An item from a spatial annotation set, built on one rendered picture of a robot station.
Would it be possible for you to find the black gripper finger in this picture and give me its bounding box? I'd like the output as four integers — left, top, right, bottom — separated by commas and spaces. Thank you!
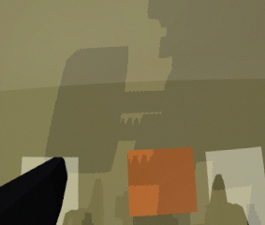
0, 157, 68, 225

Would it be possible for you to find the orange block with dark square face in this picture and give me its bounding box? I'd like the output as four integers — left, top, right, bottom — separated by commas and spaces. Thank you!
127, 146, 197, 217

